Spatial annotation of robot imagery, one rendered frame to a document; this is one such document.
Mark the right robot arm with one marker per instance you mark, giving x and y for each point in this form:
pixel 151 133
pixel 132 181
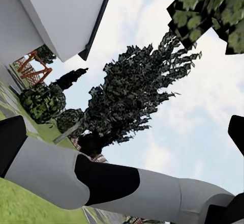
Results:
pixel 70 180

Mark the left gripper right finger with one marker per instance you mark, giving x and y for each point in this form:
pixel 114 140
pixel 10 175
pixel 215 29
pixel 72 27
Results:
pixel 236 131

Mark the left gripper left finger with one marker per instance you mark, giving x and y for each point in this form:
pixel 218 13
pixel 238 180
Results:
pixel 12 133

